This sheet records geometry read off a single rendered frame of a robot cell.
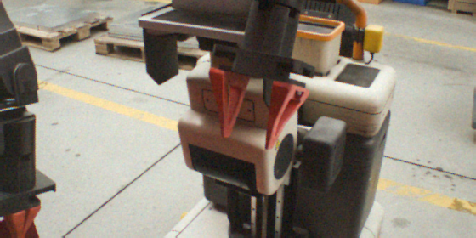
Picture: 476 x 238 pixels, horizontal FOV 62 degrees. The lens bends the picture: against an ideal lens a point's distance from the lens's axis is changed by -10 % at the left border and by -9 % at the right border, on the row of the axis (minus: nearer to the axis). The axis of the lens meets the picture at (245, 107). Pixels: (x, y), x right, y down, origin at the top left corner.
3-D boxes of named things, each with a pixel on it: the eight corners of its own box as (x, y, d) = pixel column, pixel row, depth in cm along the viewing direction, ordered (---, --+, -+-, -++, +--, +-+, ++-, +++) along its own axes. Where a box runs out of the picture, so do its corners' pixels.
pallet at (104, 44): (258, 43, 383) (259, 27, 377) (215, 76, 318) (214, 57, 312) (149, 28, 428) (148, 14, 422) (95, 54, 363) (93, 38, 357)
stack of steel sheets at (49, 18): (100, 16, 424) (99, 11, 422) (51, 33, 376) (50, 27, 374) (45, 8, 469) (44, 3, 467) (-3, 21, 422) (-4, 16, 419)
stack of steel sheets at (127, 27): (244, 29, 373) (244, 15, 368) (208, 51, 323) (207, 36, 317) (150, 18, 411) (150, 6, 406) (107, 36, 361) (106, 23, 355)
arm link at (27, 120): (44, 109, 56) (18, 99, 58) (4, 119, 50) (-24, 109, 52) (43, 155, 58) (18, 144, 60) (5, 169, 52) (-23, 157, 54)
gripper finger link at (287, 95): (275, 155, 44) (296, 65, 43) (214, 138, 47) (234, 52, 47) (297, 152, 50) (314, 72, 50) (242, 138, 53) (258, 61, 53)
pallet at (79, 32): (114, 28, 433) (113, 14, 426) (52, 53, 371) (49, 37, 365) (48, 16, 487) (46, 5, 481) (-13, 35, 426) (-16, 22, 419)
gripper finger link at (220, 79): (251, 149, 45) (271, 59, 45) (193, 132, 48) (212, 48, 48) (274, 146, 51) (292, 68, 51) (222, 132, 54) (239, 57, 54)
